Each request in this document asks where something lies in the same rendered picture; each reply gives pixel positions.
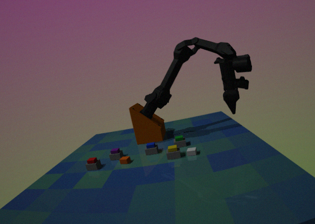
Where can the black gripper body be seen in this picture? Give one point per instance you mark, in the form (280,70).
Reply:
(228,83)

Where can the blue button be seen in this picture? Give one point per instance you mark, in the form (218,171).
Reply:
(151,148)

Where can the red button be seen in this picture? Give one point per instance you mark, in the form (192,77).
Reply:
(93,164)

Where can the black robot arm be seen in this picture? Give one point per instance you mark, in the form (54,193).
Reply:
(230,62)

